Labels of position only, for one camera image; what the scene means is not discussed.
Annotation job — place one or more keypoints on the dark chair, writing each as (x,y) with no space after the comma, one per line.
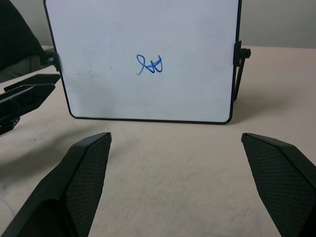
(14,32)

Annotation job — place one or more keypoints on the white whiteboard with black frame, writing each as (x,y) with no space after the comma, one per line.
(138,32)

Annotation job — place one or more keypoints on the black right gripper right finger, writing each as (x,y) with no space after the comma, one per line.
(279,177)

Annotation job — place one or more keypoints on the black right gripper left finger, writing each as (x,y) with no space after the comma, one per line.
(54,187)

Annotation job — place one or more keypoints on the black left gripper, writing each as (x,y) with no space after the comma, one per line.
(7,123)

